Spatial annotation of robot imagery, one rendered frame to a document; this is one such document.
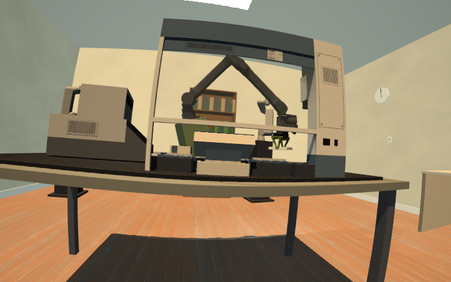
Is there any beige benchtop instrument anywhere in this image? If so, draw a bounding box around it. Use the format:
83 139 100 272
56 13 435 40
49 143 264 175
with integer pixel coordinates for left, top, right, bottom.
46 83 147 162

